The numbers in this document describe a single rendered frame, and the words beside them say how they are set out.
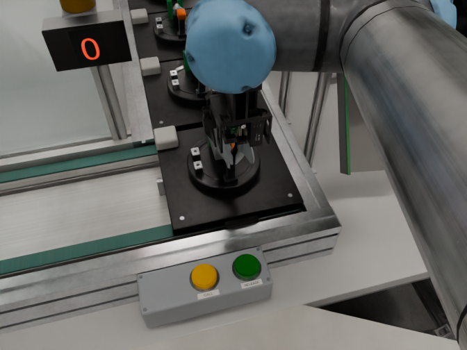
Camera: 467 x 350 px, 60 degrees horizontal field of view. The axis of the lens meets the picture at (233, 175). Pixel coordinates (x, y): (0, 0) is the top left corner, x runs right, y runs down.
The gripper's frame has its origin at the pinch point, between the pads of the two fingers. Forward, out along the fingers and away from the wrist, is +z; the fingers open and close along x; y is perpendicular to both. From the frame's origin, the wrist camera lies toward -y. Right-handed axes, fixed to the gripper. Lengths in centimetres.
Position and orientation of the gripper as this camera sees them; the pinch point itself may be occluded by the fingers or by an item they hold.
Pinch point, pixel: (232, 155)
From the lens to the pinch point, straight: 67.0
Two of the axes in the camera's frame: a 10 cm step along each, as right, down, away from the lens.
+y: 2.5, 7.4, -6.2
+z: 0.0, 6.5, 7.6
